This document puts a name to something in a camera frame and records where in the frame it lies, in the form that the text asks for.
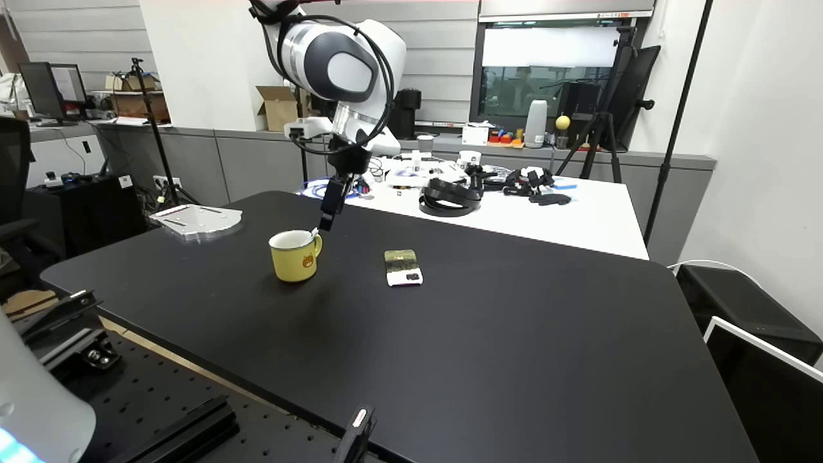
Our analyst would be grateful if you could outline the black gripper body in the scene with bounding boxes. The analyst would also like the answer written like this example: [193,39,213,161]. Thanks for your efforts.
[319,142,374,218]

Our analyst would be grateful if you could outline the yellow mug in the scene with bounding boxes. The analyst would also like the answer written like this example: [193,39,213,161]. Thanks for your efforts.
[269,227,328,286]

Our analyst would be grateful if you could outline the white cluttered device parts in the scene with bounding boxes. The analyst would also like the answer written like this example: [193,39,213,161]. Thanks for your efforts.
[366,149,485,189]

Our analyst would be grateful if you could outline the open cardboard box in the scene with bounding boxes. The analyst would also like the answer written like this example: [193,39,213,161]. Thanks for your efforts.
[254,81,303,134]

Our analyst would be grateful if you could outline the black VR headset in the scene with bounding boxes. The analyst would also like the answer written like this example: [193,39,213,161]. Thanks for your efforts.
[416,175,487,218]

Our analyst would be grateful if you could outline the silver metal mounting plate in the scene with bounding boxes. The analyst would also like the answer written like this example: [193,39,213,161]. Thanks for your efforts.
[149,203,247,243]

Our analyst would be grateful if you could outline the small white box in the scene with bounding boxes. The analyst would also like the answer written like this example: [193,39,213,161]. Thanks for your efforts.
[460,120,495,146]

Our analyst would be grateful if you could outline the thin black tripod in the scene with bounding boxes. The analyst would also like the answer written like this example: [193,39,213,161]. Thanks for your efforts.
[127,57,202,211]

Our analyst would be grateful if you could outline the white cylinder speaker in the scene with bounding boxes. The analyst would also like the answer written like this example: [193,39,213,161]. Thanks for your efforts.
[522,97,551,149]

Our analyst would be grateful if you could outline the white side table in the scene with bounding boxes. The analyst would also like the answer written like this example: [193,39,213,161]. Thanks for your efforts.
[298,156,653,261]

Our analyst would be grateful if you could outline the dark display screen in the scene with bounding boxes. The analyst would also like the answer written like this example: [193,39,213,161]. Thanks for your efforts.
[472,14,656,134]

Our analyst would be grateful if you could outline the black perforated breadboard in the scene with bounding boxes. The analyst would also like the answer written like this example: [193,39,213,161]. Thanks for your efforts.
[0,290,382,463]

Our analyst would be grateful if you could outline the small desktop monitor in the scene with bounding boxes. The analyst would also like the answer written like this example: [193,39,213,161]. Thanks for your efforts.
[18,59,91,124]

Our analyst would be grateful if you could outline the black office chair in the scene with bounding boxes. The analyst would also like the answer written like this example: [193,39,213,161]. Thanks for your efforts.
[0,113,41,277]

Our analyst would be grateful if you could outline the white rounded housing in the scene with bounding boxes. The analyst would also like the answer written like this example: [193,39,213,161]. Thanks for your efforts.
[0,310,100,463]

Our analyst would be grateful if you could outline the black stand pole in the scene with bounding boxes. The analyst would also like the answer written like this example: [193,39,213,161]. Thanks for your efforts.
[640,0,719,246]

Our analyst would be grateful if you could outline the black storage box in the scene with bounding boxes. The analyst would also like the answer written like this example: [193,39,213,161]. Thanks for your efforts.
[674,261,823,364]

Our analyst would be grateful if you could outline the white framed black panel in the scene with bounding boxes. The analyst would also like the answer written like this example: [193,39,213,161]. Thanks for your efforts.
[699,314,823,463]

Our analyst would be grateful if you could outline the black headphones with cable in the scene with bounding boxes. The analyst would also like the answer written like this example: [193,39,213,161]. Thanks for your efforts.
[499,165,575,209]

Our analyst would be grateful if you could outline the black rail block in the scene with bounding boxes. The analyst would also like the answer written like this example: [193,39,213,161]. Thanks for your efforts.
[127,396,245,463]

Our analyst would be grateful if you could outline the black camera tripod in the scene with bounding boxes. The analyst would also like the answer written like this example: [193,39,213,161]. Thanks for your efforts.
[557,23,661,184]

